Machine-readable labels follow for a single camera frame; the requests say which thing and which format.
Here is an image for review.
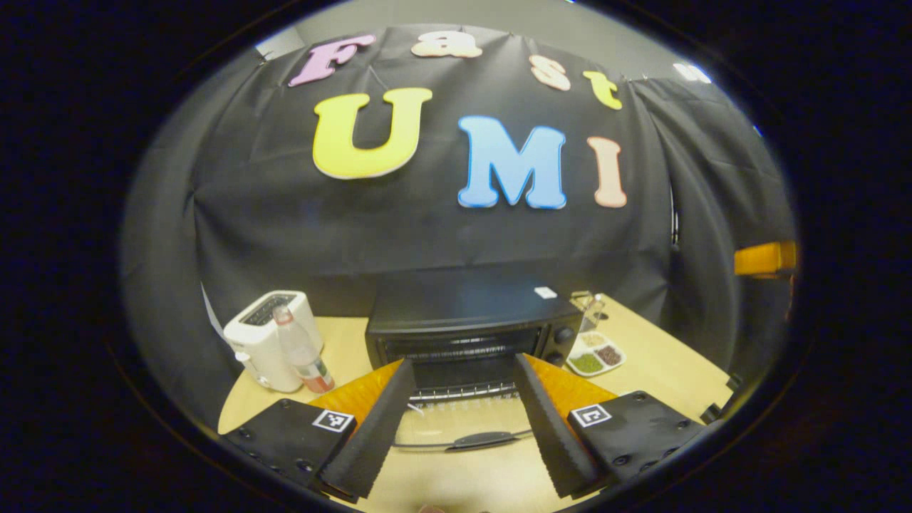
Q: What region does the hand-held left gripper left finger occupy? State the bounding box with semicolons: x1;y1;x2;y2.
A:
223;358;416;502

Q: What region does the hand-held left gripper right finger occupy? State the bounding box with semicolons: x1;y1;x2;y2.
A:
513;354;713;499

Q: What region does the black electric oven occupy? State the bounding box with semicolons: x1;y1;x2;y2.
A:
365;267;585;454

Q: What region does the white divided dish with beans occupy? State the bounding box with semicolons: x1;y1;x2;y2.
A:
566;331;628;377

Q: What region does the clear plastic bottle red label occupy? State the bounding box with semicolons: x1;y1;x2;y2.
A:
273;306;336;395

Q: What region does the clear glass jar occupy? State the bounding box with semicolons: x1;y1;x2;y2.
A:
570;291;608;333

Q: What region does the white toaster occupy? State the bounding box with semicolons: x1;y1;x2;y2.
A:
223;290;325;394

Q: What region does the black backdrop cloth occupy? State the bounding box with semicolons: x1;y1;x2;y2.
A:
121;25;797;428

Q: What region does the wire oven rack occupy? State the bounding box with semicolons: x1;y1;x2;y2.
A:
410;383;519;408

